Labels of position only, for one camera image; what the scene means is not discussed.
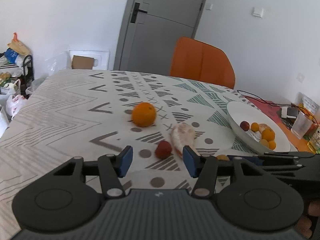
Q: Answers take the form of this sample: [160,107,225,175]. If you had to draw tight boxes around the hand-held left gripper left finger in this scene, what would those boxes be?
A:
[51,145,133,198]

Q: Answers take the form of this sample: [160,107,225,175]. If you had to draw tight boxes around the yellow bag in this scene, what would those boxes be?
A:
[7,32,30,55]

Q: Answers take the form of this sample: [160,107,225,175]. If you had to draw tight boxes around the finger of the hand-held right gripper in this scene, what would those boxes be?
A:
[258,151,316,159]
[226,155,303,178]

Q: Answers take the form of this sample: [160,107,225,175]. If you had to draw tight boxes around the grey door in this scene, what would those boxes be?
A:
[114,0,212,76]

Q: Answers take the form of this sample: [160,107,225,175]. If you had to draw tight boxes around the black cable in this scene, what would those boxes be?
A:
[236,89,319,125]

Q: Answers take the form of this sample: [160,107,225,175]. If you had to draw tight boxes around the white round plate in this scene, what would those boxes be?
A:
[226,101,292,155]

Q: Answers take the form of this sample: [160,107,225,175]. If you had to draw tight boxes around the orange chair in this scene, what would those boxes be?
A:
[170,37,236,89]

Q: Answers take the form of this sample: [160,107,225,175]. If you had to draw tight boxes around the white plastic bag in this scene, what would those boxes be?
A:
[5,94,27,117]

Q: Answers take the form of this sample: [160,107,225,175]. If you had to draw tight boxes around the black door handle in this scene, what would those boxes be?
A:
[131,2,147,23]

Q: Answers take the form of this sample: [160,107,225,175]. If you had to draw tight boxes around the clear plastic cup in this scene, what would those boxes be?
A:
[291,110,313,139]

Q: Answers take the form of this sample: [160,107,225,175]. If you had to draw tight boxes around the blue white bag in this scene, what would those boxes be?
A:
[4,48,20,64]

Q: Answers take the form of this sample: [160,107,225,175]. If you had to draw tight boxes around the medium orange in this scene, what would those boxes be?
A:
[261,128,275,141]

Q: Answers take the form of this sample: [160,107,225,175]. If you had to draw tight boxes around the black rack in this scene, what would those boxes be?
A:
[0,54,34,96]

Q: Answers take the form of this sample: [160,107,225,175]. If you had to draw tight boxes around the person's right hand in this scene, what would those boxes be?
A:
[295,199,320,239]

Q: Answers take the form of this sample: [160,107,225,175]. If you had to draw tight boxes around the yellow packet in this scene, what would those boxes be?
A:
[299,92,320,117]

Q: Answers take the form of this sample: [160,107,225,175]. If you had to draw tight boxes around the large orange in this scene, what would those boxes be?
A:
[131,102,157,127]

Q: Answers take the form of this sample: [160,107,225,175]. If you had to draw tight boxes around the cardboard box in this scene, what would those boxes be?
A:
[72,55,99,70]

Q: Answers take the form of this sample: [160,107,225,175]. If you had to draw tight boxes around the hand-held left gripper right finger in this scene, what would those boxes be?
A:
[182,145,272,197]

